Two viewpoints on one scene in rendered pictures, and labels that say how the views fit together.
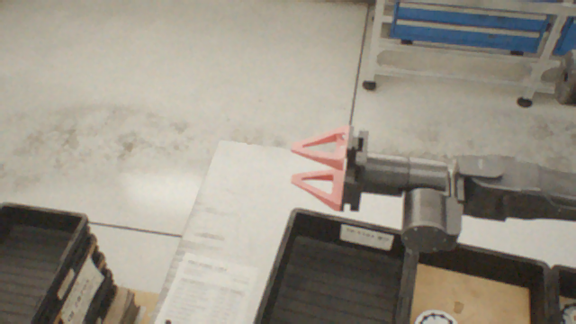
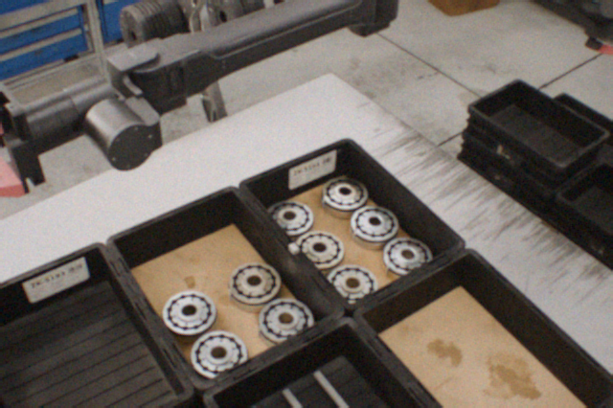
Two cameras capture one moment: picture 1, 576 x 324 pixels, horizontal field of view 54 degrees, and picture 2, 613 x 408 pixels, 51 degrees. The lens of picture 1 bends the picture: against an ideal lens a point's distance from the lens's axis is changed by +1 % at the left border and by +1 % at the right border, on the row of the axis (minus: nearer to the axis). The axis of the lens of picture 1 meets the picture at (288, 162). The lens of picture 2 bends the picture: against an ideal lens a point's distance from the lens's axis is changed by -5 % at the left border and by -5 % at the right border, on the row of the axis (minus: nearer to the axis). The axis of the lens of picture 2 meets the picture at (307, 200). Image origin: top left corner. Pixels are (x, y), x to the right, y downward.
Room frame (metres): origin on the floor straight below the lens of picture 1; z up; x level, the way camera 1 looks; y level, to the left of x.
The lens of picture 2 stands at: (-0.08, 0.13, 1.89)
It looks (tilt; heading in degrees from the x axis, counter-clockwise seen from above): 44 degrees down; 308
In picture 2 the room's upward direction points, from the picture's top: 3 degrees clockwise
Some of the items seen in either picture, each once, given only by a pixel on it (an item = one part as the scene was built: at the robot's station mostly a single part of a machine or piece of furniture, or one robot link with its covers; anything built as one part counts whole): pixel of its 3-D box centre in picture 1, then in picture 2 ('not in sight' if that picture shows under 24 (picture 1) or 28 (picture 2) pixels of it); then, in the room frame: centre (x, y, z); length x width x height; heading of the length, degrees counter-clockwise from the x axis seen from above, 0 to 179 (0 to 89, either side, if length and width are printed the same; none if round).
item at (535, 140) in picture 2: not in sight; (522, 170); (0.44, -1.74, 0.37); 0.40 x 0.30 x 0.45; 170
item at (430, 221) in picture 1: (449, 207); (132, 113); (0.44, -0.21, 1.45); 0.12 x 0.11 x 0.09; 81
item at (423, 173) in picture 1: (424, 182); (92, 107); (0.48, -0.18, 1.45); 0.07 x 0.07 x 0.06; 81
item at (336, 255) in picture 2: not in sight; (319, 249); (0.47, -0.61, 0.86); 0.10 x 0.10 x 0.01
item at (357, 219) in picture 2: not in sight; (374, 223); (0.43, -0.75, 0.86); 0.10 x 0.10 x 0.01
